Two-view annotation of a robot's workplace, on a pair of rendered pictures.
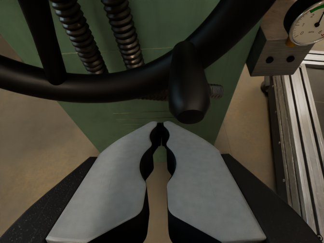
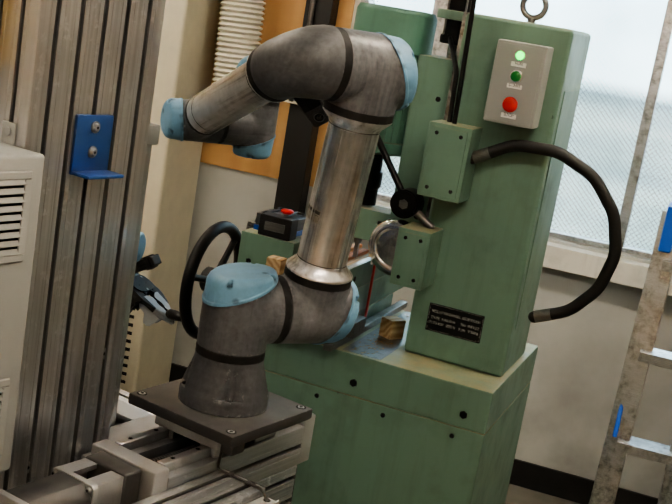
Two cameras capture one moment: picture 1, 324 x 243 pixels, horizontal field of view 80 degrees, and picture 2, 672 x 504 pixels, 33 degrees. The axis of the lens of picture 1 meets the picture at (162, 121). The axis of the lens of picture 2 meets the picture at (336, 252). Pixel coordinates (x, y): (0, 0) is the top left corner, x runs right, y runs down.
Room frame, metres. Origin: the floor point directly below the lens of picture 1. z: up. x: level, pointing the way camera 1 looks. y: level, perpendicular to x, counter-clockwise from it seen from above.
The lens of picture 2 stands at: (1.05, -2.41, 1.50)
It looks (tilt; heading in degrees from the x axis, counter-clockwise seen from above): 12 degrees down; 104
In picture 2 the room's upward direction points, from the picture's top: 10 degrees clockwise
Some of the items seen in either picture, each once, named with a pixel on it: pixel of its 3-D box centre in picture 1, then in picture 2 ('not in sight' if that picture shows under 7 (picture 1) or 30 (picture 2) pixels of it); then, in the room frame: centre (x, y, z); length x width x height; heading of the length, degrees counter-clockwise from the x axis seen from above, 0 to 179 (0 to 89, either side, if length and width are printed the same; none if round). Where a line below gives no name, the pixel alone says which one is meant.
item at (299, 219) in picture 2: not in sight; (280, 221); (0.28, 0.05, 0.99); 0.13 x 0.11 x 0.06; 85
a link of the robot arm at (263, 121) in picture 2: not in sight; (247, 127); (0.33, -0.40, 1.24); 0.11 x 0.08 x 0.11; 46
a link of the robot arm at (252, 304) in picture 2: not in sight; (241, 306); (0.47, -0.69, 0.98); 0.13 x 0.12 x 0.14; 46
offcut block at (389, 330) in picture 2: not in sight; (392, 327); (0.59, -0.02, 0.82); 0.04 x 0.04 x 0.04; 57
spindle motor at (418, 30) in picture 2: not in sight; (385, 79); (0.47, 0.02, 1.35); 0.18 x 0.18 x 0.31
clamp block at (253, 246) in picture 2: not in sight; (277, 251); (0.28, 0.05, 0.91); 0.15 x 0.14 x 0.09; 85
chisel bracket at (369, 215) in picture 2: not in sight; (368, 225); (0.49, 0.02, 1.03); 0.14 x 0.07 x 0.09; 175
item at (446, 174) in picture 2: not in sight; (449, 160); (0.67, -0.15, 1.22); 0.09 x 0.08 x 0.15; 175
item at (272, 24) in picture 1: (272, 38); not in sight; (0.31, -0.22, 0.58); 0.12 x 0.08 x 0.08; 175
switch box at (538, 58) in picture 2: not in sight; (518, 83); (0.78, -0.15, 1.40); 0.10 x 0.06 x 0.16; 175
